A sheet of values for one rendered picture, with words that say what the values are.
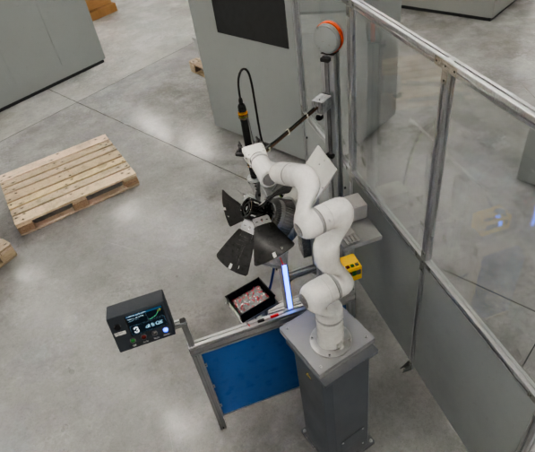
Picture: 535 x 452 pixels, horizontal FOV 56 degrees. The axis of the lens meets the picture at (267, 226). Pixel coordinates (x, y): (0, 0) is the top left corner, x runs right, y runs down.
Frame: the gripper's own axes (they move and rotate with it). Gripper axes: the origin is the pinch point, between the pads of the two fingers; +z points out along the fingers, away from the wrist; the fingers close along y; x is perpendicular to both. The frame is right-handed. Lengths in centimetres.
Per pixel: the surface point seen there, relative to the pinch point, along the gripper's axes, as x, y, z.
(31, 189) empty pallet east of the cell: -152, -174, 266
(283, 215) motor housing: -51, 12, 2
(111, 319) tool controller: -42, -81, -40
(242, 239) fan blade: -60, -12, 4
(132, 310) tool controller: -41, -72, -39
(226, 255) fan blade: -69, -22, 5
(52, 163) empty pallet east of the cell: -152, -154, 306
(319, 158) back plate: -34, 41, 19
